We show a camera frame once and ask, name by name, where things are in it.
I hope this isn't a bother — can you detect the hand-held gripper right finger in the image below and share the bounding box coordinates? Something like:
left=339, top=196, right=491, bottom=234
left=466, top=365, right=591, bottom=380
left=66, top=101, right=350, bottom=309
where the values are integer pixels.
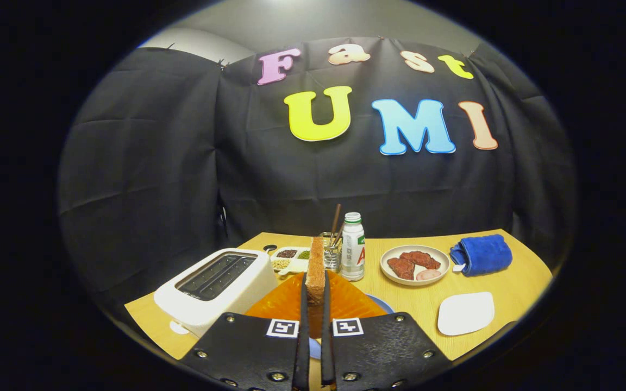
left=321, top=270, right=452, bottom=390

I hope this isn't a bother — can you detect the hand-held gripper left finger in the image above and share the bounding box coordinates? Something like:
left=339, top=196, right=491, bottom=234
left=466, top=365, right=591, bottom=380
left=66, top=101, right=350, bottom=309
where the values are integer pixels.
left=179, top=272, right=311, bottom=391

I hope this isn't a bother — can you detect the toast bread slice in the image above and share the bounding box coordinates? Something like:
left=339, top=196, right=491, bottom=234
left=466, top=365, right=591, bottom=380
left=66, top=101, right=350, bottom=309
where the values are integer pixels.
left=305, top=236, right=327, bottom=340

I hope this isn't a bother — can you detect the blue plate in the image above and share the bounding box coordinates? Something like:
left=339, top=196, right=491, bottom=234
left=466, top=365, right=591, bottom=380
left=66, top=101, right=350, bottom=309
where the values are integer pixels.
left=309, top=293, right=395, bottom=361

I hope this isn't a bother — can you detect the white divided dish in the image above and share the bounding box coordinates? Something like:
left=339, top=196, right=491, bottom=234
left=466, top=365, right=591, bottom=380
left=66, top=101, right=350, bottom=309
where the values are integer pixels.
left=270, top=247, right=311, bottom=275

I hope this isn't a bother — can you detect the white toaster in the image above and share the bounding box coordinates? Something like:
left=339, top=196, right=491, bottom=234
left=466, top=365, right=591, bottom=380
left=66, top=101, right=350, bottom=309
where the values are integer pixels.
left=153, top=248, right=279, bottom=338

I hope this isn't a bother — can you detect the white bottle green cap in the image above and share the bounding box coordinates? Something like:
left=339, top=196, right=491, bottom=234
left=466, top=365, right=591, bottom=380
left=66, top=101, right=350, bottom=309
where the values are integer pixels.
left=341, top=212, right=366, bottom=282

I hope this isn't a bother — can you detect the beige plate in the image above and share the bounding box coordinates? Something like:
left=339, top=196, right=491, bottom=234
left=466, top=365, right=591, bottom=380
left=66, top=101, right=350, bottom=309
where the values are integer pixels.
left=380, top=244, right=451, bottom=287

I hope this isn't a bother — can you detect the brown meat piece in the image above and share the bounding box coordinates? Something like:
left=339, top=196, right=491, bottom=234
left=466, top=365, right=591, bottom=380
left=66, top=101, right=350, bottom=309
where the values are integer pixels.
left=387, top=257, right=416, bottom=281
left=399, top=250, right=442, bottom=270

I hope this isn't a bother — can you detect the small white plate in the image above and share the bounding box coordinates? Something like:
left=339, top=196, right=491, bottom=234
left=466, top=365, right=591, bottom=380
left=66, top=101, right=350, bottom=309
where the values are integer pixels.
left=437, top=292, right=496, bottom=337

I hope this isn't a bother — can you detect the blue towel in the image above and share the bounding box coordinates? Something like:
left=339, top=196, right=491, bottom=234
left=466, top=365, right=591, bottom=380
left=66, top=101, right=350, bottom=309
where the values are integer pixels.
left=449, top=234, right=514, bottom=277

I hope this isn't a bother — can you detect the black backdrop cloth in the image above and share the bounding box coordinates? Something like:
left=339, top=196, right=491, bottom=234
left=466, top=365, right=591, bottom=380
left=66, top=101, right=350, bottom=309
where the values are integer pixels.
left=58, top=37, right=577, bottom=305

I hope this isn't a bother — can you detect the metal wire utensil holder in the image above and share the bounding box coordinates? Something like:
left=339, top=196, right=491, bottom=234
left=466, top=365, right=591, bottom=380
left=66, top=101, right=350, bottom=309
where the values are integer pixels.
left=320, top=232, right=343, bottom=273

